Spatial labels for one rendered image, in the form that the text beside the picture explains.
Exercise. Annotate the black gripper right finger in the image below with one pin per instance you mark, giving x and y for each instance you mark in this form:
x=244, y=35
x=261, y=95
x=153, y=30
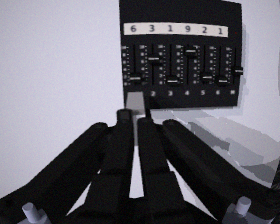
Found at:
x=227, y=194

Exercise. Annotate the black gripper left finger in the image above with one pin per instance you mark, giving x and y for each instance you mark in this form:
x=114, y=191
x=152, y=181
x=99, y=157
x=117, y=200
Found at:
x=58, y=186

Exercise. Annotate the black lighting desk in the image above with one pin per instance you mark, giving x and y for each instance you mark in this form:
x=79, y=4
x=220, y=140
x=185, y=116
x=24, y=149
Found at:
x=157, y=40

